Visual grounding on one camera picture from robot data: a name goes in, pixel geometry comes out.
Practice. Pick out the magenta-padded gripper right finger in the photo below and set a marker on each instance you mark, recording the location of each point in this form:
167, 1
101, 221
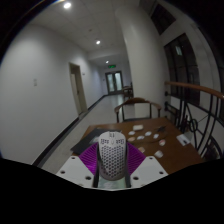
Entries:
150, 170

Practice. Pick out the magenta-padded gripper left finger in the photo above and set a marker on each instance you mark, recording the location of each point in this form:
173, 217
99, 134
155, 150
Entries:
75, 170

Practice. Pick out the white honeycomb computer mouse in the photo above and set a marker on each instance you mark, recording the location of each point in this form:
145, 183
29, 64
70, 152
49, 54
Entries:
112, 156

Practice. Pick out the small white sticker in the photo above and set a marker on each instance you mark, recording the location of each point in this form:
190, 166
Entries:
132, 133
156, 136
158, 154
140, 137
148, 133

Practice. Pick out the small tan sticker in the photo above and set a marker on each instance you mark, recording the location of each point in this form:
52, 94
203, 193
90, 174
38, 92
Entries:
132, 139
142, 149

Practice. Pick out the red and white sticker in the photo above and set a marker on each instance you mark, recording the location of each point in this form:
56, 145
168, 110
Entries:
162, 142

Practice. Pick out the small white box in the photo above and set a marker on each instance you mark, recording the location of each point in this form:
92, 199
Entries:
138, 127

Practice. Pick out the wooden armchair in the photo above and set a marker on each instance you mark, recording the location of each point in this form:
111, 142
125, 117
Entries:
136, 100
128, 90

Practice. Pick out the pale side door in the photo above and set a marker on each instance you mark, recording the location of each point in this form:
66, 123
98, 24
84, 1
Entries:
78, 90

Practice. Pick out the black railing with wooden handrail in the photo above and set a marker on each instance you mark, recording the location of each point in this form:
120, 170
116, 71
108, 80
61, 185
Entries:
193, 86

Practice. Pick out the glass double door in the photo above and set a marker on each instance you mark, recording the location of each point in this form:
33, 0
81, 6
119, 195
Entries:
114, 82

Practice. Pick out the dark framed window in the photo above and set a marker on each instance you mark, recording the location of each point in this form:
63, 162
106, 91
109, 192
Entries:
186, 66

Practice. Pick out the green exit sign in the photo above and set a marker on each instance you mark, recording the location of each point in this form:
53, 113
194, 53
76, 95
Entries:
112, 66

